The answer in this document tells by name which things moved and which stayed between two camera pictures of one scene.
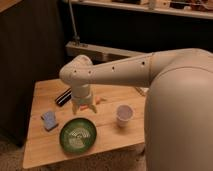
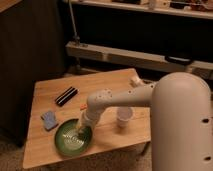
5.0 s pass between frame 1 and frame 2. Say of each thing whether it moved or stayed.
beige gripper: moved
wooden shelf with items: stayed
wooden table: stayed
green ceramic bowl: moved
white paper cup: stayed
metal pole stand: stayed
